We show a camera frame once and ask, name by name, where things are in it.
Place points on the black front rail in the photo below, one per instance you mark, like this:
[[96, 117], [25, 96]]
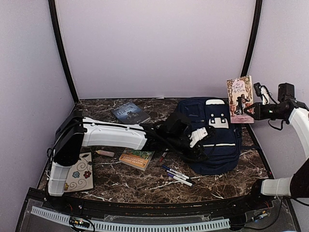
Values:
[[89, 205]]

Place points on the orange treehouse paperback book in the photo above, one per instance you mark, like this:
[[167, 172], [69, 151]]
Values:
[[136, 158]]

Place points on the white slotted cable duct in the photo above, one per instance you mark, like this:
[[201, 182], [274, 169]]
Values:
[[131, 224]]

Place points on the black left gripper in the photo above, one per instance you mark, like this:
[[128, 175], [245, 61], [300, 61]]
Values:
[[193, 154]]

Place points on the red capped white marker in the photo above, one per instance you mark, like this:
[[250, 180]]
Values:
[[162, 156]]

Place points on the purple capped white marker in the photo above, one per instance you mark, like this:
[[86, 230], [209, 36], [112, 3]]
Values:
[[180, 175]]

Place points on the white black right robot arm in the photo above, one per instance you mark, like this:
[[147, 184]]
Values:
[[283, 130]]

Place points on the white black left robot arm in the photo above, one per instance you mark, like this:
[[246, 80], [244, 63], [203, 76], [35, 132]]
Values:
[[177, 136]]

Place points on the blue capped white marker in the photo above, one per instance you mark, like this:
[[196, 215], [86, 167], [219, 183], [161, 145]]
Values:
[[169, 168]]

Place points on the navy blue backpack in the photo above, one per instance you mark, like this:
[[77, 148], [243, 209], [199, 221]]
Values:
[[224, 147]]

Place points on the pink floral paperback book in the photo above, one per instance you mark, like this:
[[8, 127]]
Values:
[[240, 96]]

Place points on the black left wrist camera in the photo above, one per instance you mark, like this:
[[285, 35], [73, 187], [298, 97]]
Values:
[[177, 123]]

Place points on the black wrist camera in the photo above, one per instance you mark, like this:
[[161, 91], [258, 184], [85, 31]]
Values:
[[286, 91], [177, 123]]

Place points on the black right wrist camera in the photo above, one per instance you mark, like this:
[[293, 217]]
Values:
[[286, 91]]

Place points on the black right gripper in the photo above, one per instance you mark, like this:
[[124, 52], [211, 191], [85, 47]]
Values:
[[258, 114]]

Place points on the dark blue hardcover book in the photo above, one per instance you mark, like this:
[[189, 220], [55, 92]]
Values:
[[129, 113]]

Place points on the black capped white marker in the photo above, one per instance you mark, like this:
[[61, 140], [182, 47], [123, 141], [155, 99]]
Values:
[[180, 180]]

